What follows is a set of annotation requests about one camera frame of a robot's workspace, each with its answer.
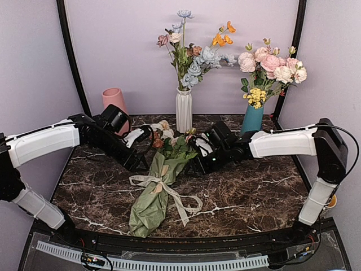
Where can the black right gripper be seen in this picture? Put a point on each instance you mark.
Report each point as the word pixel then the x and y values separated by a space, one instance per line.
pixel 202 167

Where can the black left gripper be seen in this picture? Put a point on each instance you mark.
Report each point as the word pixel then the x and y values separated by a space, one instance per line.
pixel 133 162

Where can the flower bouquet green paper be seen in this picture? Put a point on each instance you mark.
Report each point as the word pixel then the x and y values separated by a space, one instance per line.
pixel 172 154

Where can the beige ribbon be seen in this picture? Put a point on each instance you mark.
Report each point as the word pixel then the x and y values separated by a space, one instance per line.
pixel 139 180

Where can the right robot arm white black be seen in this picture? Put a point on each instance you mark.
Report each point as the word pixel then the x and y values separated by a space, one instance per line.
pixel 321 141

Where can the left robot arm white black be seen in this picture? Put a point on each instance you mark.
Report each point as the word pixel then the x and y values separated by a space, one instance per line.
pixel 17 150

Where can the white ribbed vase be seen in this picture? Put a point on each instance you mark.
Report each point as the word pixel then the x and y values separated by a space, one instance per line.
pixel 183 103

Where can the pink ceramic vase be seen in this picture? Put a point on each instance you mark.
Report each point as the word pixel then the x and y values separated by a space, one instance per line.
pixel 113 101

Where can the teal vase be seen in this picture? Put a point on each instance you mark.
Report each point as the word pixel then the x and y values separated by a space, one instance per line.
pixel 252 120

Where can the blue and orange flower arrangement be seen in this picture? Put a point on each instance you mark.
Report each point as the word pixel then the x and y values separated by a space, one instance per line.
pixel 192 62

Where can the pink peony flower arrangement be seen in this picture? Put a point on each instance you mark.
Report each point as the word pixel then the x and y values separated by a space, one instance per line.
pixel 269 74

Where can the white mug yellow inside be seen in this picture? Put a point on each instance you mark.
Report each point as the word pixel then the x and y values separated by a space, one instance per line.
pixel 332 203

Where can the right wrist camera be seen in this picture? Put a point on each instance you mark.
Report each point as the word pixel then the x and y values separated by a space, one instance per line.
pixel 203 145

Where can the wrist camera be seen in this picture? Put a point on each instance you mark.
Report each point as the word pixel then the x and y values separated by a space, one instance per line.
pixel 137 135
pixel 203 145

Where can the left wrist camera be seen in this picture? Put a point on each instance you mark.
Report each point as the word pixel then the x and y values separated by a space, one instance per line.
pixel 137 135

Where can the black left corner post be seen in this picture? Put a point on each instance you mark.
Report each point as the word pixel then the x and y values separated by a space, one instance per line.
pixel 65 30

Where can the black front table rail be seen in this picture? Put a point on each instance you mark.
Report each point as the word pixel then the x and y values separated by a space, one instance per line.
pixel 100 236

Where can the white slotted cable duct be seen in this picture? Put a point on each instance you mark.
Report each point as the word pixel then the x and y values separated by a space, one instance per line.
pixel 130 260

